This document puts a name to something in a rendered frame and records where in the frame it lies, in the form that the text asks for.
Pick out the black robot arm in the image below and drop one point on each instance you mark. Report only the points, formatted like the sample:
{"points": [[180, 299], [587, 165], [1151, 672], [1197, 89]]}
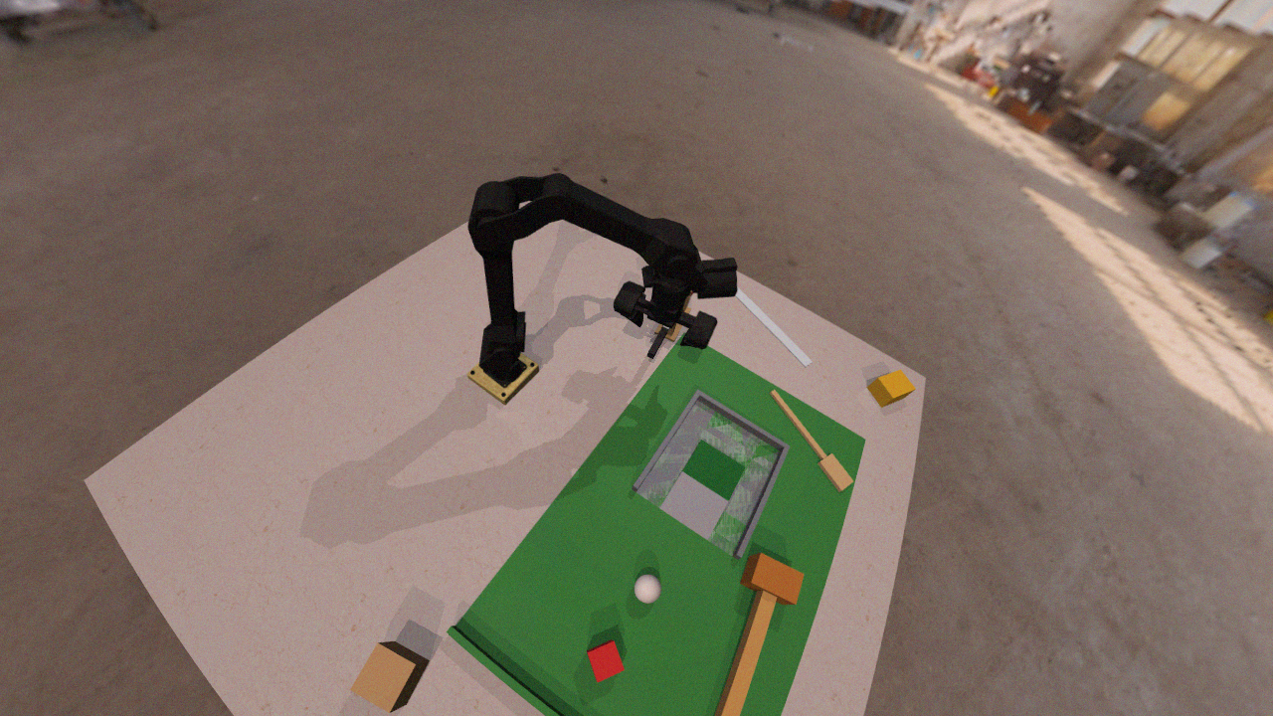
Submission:
{"points": [[674, 264]]}

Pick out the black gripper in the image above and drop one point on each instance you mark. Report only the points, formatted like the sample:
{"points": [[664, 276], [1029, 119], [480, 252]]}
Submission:
{"points": [[630, 302]]}

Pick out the black and grey putter shaft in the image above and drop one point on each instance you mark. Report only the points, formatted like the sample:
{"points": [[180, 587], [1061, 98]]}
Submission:
{"points": [[657, 342]]}

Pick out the light grey flat bar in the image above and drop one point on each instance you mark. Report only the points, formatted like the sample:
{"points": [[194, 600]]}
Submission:
{"points": [[773, 328]]}

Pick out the red cube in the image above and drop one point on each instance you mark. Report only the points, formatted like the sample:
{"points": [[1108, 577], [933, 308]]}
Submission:
{"points": [[605, 660]]}

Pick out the green mat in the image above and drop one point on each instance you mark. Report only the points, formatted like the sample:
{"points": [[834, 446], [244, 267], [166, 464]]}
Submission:
{"points": [[570, 584]]}

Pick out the grey ball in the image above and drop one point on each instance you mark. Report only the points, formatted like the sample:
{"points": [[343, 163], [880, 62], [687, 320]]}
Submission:
{"points": [[648, 588]]}

